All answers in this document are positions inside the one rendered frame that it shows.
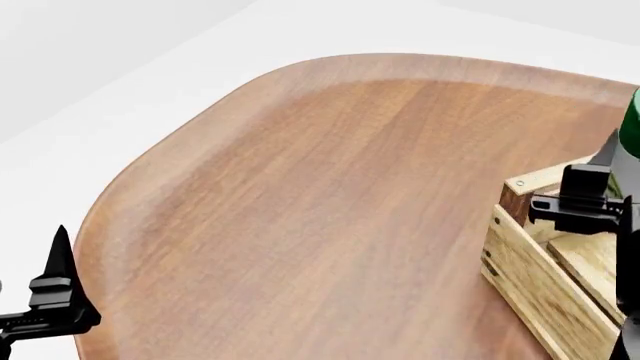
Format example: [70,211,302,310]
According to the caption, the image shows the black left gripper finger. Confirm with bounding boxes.
[28,224,103,326]

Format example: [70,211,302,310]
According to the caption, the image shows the light plywood crate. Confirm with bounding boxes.
[479,154,640,360]

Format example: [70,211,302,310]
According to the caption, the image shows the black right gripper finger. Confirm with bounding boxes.
[559,128,627,212]

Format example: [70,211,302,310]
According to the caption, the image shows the green-capped salad dressing bottle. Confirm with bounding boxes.
[611,85,640,200]

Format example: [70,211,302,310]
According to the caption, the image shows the large brown wooden tray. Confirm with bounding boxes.
[72,51,640,360]

